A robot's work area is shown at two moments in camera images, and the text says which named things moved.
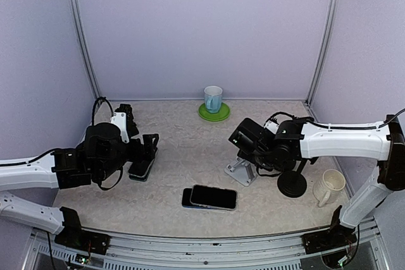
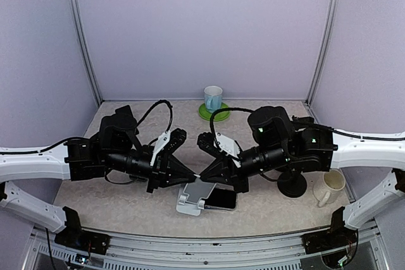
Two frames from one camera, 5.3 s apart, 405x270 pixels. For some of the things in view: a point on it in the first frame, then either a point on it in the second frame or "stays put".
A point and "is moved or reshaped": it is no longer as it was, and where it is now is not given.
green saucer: x=223 y=113 stays put
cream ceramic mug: x=326 y=189 stays put
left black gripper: x=149 y=149 to x=162 y=171
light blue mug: x=213 y=98 stays put
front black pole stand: x=293 y=184 stays put
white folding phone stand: x=242 y=171 is moved or reshaped
